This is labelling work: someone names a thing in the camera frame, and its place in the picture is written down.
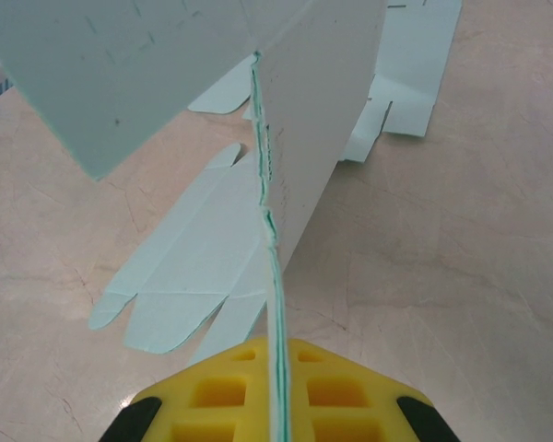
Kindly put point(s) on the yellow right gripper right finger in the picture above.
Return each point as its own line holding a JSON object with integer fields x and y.
{"x": 341, "y": 405}

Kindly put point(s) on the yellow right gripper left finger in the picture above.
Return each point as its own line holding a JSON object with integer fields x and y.
{"x": 221, "y": 405}

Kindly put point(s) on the light blue paper box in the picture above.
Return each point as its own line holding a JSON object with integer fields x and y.
{"x": 120, "y": 69}
{"x": 189, "y": 253}

